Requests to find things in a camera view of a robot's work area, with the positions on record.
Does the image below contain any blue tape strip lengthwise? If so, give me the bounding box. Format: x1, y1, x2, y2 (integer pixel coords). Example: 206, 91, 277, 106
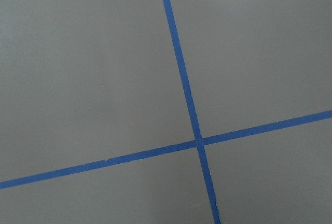
162, 0, 222, 224

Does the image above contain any blue tape strip crosswise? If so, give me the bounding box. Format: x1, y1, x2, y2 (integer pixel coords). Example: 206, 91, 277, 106
1, 110, 331, 189

